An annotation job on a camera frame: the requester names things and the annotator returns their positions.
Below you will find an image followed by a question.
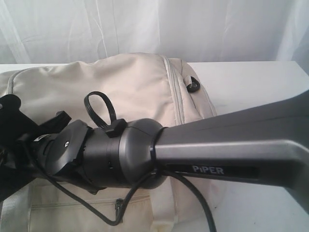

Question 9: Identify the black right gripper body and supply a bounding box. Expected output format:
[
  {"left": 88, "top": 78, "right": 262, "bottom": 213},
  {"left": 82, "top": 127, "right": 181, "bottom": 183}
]
[{"left": 0, "top": 94, "right": 71, "bottom": 201}]

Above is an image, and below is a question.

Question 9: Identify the beige duffel bag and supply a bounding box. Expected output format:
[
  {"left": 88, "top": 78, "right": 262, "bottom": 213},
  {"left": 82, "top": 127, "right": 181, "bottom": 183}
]
[{"left": 0, "top": 53, "right": 216, "bottom": 232}]

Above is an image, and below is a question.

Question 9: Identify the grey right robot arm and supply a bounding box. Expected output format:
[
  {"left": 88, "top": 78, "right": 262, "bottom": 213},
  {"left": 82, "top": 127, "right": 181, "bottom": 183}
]
[{"left": 0, "top": 92, "right": 309, "bottom": 211}]

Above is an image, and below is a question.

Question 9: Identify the white backdrop curtain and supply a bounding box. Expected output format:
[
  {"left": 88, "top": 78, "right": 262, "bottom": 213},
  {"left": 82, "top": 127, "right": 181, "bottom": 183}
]
[{"left": 0, "top": 0, "right": 309, "bottom": 66}]

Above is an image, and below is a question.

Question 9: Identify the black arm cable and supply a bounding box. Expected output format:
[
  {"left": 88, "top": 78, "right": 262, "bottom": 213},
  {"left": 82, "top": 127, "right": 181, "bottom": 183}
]
[{"left": 14, "top": 90, "right": 309, "bottom": 232}]

